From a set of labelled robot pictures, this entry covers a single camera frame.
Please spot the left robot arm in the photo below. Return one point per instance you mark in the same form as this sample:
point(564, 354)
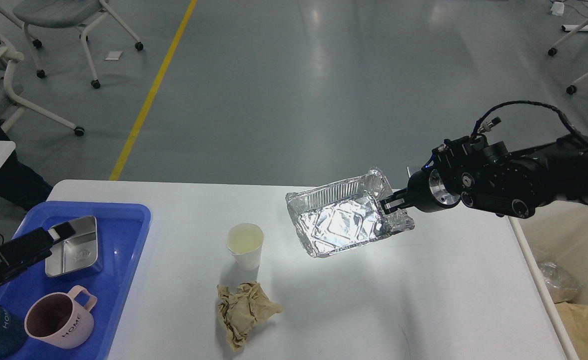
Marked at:
point(17, 255)

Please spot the clear plastic bag in bin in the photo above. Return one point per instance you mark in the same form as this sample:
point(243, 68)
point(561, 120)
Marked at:
point(562, 286)

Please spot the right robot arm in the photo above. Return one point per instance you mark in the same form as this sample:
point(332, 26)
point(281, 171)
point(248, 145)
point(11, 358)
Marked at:
point(488, 177)

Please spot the aluminium foil tray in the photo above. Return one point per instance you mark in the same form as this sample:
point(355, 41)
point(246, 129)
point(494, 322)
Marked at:
point(345, 214)

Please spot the beige plastic bin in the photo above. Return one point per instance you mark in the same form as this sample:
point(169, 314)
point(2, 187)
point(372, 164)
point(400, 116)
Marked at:
point(558, 233)

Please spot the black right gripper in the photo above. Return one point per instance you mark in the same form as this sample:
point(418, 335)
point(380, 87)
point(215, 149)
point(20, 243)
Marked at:
point(426, 191)

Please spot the brown paper in bin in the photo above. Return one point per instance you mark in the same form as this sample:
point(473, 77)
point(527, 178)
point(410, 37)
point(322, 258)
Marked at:
point(586, 330)

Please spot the white paper cup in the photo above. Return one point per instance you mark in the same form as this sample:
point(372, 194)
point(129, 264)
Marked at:
point(245, 241)

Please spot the grey chair with castors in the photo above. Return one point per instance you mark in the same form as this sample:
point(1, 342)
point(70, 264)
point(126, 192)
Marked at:
point(83, 15)

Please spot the brown paper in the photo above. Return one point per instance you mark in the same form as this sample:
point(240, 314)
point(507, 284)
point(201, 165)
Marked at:
point(586, 330)
point(241, 311)

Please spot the pink home mug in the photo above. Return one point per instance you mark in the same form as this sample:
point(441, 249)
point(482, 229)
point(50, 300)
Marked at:
point(62, 319)

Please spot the stainless steel rectangular tray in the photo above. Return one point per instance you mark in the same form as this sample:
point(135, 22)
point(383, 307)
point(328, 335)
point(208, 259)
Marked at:
point(78, 256)

